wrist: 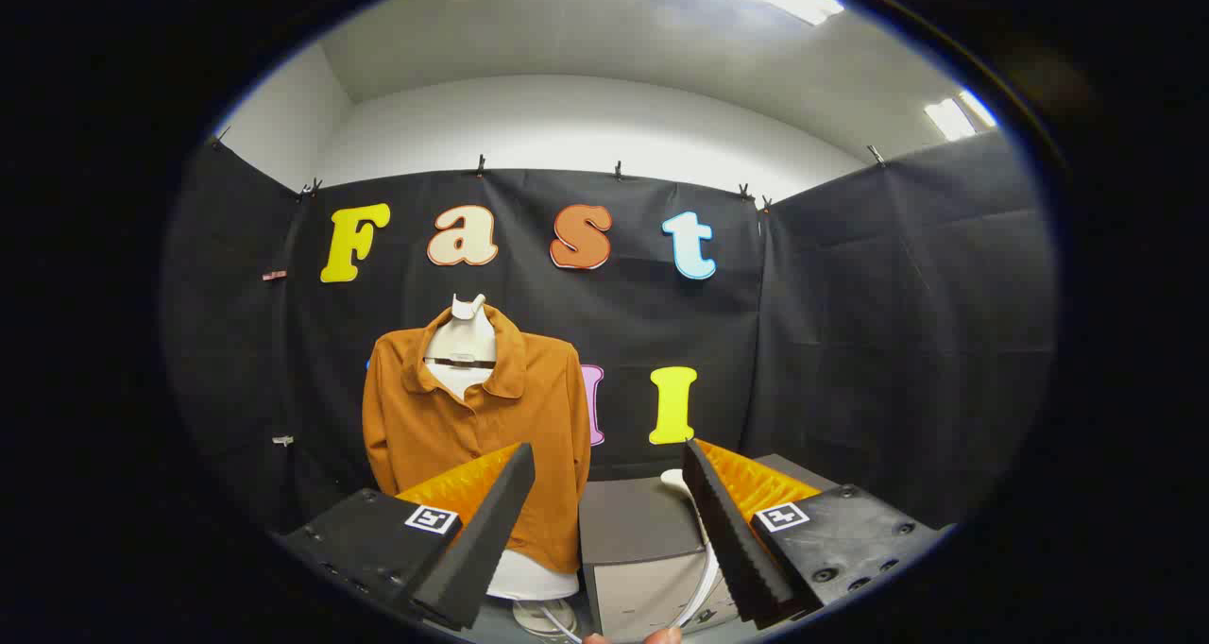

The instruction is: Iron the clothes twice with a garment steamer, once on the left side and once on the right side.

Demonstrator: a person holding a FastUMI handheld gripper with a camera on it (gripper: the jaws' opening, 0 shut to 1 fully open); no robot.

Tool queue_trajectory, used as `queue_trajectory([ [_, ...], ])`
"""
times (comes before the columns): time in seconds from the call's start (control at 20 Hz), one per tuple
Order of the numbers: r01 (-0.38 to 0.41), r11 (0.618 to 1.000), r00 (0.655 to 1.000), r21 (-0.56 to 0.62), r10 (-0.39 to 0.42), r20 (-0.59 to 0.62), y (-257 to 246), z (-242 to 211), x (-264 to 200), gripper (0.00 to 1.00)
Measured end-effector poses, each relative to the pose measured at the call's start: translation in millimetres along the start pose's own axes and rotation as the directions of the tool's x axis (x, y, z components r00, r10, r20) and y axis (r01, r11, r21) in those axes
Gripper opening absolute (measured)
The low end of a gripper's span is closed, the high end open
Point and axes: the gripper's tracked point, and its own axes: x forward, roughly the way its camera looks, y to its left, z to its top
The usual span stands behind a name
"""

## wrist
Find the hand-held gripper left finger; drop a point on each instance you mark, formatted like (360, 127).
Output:
(491, 531)

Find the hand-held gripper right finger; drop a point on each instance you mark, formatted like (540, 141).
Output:
(727, 540)

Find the white garment steamer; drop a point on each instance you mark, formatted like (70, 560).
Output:
(704, 587)

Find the orange button-up shirt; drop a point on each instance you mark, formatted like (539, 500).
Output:
(453, 436)

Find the grey cabinet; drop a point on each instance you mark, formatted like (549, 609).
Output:
(633, 540)

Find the white mannequin torso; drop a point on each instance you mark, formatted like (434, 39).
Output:
(468, 337)

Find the black backdrop cloth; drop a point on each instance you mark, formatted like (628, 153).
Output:
(850, 342)

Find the small ceiling light panel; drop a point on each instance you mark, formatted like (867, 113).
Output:
(959, 115)

